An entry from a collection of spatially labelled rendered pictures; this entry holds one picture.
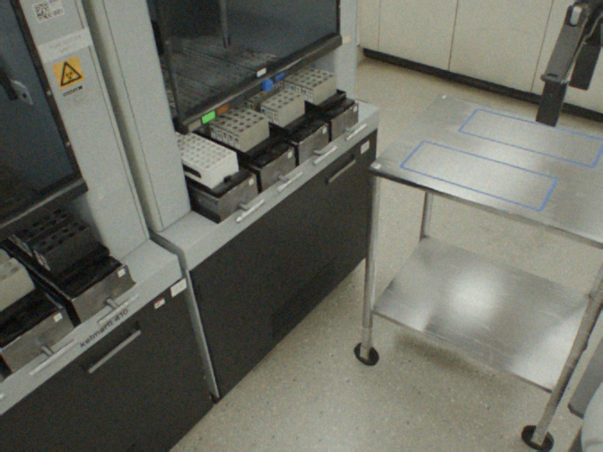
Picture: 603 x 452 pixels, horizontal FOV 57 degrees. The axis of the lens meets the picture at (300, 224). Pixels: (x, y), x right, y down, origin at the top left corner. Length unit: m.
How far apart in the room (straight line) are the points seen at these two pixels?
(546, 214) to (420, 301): 0.62
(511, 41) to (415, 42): 0.60
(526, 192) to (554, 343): 0.57
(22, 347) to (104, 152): 0.41
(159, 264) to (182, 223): 0.15
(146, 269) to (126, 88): 0.40
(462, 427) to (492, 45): 2.26
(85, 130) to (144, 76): 0.17
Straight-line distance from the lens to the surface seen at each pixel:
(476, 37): 3.52
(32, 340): 1.21
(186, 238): 1.38
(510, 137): 1.59
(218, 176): 1.39
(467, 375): 2.02
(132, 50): 1.20
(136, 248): 1.38
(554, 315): 1.89
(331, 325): 2.10
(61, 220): 1.29
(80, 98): 1.15
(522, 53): 3.45
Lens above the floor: 1.62
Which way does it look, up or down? 40 degrees down
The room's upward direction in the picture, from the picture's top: 3 degrees counter-clockwise
